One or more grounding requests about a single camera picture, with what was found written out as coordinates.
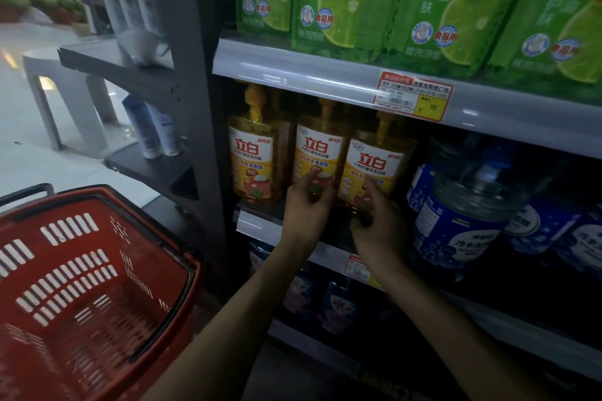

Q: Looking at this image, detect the dark blue refill pouch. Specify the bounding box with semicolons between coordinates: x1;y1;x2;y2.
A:
246;242;272;276
281;268;321;318
319;279;364;336

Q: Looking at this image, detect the person's right forearm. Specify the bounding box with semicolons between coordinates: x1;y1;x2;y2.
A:
371;261;558;401

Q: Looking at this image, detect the red plastic shopping basket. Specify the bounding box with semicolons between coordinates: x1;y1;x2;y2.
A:
0;185;204;401

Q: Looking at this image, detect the red and yellow price label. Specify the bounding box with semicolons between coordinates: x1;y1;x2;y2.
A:
373;70;455;122

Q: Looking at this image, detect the blue-label detergent bottle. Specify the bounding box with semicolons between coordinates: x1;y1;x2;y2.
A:
502;193;585;257
406;162;436;214
554;207;602;277

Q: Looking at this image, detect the dark side shelf board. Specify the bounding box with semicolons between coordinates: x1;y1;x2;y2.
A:
103;141;199;202
58;38;176;102

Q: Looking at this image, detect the black basket handle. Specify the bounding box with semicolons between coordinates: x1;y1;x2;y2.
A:
0;183;55;210

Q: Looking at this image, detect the grey metal shelf rack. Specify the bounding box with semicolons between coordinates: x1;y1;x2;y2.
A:
150;0;602;401

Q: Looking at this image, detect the person's left forearm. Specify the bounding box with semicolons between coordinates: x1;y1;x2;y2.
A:
141;240;325;401

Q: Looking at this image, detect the white and blue tube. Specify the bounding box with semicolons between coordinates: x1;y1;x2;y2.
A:
146;104;182;158
121;93;164;160

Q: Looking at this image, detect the small red price label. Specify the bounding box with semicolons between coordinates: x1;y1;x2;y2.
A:
343;253;383;290

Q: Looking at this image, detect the person's right hand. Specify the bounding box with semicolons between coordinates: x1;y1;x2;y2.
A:
350;174;408;275

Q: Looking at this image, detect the orange dish soap pump bottle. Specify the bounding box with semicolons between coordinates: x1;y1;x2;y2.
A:
292;96;350;201
227;82;293;205
335;111;418;216

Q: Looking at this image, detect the white plastic stool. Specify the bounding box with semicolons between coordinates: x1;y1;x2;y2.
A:
22;45;119;158

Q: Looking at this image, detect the person's left hand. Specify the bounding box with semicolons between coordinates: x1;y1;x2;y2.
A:
281;169;335;252

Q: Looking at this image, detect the large clear blue-label jug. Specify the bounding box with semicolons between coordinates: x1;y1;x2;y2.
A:
410;133;562;285

